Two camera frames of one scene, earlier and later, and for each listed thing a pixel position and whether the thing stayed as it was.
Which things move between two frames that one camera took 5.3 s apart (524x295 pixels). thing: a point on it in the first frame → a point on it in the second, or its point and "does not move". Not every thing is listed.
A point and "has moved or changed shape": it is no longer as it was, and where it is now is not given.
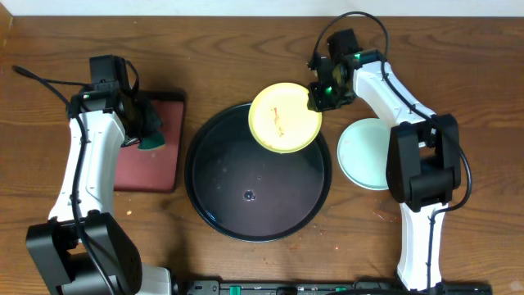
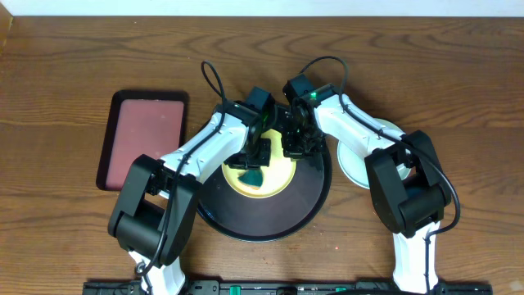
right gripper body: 332,96 → 305,140
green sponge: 149,143 → 252,179
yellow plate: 280,120 has moved or changed shape
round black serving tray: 246,192 does not move
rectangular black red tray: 155,170 does not move
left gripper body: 144,121 → 249,160
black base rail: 325,288 does not move
